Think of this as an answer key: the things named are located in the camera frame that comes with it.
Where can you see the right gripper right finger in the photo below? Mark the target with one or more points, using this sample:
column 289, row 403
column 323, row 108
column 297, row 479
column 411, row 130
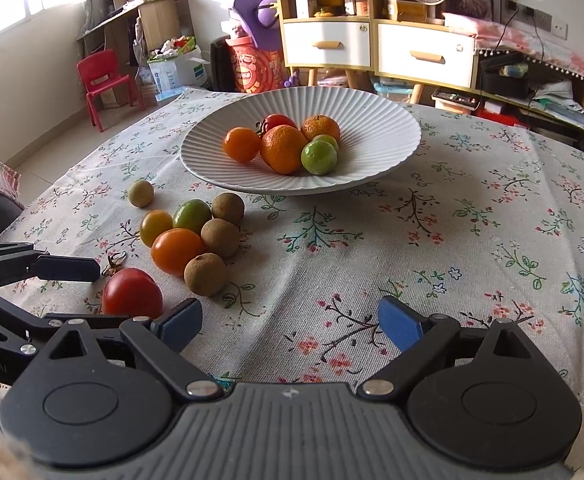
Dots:
column 427, row 345

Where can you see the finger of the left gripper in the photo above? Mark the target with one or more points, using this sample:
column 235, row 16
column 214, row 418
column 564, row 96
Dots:
column 20, row 261
column 41, row 330

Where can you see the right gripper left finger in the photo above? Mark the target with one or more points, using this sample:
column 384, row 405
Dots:
column 157, row 346

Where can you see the round red tomato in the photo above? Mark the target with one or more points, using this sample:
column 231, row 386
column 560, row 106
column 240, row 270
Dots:
column 132, row 292

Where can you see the brown kiwi front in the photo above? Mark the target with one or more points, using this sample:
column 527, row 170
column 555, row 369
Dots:
column 206, row 274

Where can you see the orange tomato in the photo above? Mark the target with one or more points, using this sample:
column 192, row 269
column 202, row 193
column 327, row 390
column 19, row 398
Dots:
column 241, row 144
column 174, row 249

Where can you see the olive green-orange tomato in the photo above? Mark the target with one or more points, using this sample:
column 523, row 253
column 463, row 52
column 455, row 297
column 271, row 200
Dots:
column 154, row 223

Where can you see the green lime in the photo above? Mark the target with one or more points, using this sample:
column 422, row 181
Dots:
column 327, row 139
column 192, row 215
column 319, row 157

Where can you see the lone brown kiwi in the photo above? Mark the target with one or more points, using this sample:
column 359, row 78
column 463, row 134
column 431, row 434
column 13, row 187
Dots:
column 141, row 194

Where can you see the brown kiwi back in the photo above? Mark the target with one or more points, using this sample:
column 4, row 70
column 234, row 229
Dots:
column 229, row 207

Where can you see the large orange mandarin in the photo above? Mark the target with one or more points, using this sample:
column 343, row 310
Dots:
column 281, row 147

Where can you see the small orange mandarin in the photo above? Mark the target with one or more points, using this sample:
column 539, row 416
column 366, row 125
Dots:
column 320, row 125

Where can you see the red tomato with stem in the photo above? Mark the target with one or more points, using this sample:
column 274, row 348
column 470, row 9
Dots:
column 273, row 120

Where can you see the dried tomato calyx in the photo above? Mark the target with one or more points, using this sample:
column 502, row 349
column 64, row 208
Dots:
column 115, row 262

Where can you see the floral tablecloth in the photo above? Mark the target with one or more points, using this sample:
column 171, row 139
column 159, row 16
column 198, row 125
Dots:
column 482, row 222

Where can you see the white ribbed plate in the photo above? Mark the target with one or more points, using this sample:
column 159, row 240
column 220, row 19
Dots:
column 377, row 135

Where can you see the red plastic chair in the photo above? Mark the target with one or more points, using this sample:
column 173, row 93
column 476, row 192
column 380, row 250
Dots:
column 99, row 73

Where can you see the white cardboard box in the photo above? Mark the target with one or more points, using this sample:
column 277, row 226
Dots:
column 184, row 70

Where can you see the red drum container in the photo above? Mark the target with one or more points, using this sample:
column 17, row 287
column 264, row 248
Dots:
column 255, row 70

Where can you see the wooden drawer cabinet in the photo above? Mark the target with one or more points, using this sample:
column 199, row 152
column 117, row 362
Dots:
column 353, row 35

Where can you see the purple foam toy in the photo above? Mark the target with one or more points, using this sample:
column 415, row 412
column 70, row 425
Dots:
column 260, row 20

